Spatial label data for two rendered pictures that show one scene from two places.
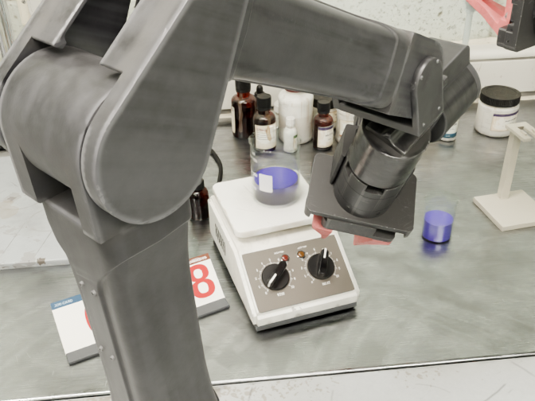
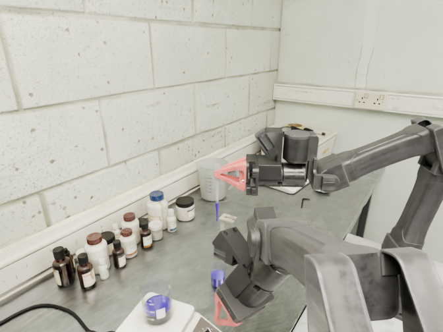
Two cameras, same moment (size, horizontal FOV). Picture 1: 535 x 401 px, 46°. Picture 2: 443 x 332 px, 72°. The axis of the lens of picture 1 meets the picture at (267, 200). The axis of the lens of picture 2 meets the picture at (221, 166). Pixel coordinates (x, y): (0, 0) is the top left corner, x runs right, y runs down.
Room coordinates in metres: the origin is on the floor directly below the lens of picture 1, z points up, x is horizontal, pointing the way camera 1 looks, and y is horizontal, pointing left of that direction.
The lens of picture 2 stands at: (0.27, 0.26, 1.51)
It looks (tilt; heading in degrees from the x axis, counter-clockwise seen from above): 22 degrees down; 311
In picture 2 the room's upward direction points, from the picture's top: straight up
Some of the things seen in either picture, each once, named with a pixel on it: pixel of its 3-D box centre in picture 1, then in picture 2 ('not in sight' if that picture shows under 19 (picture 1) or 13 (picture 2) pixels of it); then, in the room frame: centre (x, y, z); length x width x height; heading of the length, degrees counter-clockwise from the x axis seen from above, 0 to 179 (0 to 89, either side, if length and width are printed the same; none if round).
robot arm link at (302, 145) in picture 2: not in sight; (310, 158); (0.53, -0.35, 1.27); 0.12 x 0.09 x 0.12; 37
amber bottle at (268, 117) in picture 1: (264, 122); (85, 270); (0.96, 0.00, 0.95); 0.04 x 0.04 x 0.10
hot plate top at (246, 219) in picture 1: (268, 200); (156, 321); (0.67, 0.00, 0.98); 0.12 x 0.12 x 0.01; 18
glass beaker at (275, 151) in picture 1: (275, 168); (155, 300); (0.67, -0.01, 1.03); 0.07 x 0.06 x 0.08; 17
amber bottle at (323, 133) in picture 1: (323, 124); (118, 253); (0.97, -0.10, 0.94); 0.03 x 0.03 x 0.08
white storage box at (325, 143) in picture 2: not in sight; (298, 145); (1.00, -1.25, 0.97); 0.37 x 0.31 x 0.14; 92
